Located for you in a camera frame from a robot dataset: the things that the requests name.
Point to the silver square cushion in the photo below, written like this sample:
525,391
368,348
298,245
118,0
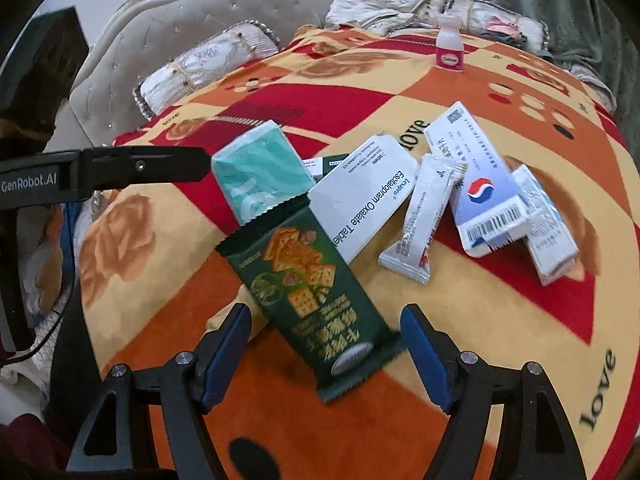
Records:
380,5

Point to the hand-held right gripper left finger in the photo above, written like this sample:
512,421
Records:
225,355

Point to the grey tufted sofa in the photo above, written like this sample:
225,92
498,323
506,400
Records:
150,25

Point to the red orange printed blanket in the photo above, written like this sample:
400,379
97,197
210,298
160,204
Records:
500,335

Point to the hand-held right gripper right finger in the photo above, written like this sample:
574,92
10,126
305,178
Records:
425,360

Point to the white printed packet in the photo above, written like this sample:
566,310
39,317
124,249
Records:
550,240

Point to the white blue logo box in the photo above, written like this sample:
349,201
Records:
480,185

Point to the silver bolster cushion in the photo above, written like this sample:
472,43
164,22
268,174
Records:
200,65

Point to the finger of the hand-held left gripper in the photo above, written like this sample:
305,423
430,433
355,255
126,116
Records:
150,165

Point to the pink grey clothes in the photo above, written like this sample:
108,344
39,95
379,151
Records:
500,30

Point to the white medicine box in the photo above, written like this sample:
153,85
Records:
360,200

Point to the white bottle pink label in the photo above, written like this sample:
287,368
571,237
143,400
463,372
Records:
449,45

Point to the silver floral cushion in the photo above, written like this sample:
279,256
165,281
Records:
465,10

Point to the teal white tissue pack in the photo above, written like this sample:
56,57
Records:
260,170

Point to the white stick sachet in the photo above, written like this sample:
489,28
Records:
425,210

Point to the green cracker packet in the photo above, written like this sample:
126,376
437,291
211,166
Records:
310,285

